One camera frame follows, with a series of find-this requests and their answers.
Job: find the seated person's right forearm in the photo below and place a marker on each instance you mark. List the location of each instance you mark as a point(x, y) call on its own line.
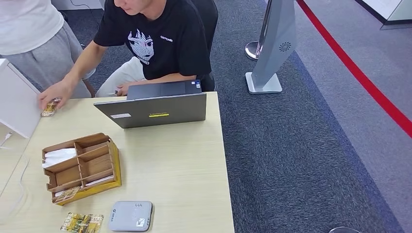
point(87, 64)

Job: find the white paper stack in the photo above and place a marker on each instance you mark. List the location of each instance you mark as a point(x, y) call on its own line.
point(59, 157)

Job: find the white reception counter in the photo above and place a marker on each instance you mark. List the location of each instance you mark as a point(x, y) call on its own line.
point(392, 9)

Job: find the grey laptop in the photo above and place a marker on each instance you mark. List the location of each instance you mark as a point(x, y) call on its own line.
point(154, 111)

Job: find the chrome stanchion base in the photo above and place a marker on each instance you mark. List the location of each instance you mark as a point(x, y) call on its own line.
point(342, 230)

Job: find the red floor tape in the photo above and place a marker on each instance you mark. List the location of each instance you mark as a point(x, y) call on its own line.
point(354, 69)

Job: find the standing person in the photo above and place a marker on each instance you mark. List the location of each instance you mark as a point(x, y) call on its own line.
point(35, 41)

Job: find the seated person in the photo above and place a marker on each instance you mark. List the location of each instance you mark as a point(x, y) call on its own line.
point(170, 41)

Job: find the chrome stanchion post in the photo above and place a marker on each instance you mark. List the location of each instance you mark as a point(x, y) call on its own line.
point(253, 51)

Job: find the seated person's left hand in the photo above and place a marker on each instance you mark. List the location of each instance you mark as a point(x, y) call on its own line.
point(124, 88)

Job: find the seated person's left forearm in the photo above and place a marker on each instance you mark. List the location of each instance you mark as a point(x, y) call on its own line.
point(161, 78)

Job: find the white desk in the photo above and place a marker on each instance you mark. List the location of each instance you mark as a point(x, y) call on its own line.
point(80, 4)

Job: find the grey card reader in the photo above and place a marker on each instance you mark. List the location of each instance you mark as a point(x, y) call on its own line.
point(130, 216)

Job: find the yellow hotel key card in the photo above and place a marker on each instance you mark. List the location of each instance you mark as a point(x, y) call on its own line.
point(75, 222)
point(66, 194)
point(49, 110)
point(96, 223)

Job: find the seated person's right hand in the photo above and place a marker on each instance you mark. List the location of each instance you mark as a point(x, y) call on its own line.
point(58, 93)

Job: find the silver kiosk stand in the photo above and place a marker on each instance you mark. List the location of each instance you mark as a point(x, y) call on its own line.
point(273, 48)

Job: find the white cabinet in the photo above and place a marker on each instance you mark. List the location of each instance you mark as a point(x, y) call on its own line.
point(17, 99)

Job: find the wooden card organizer box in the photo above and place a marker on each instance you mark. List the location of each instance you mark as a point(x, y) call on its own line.
point(96, 167)

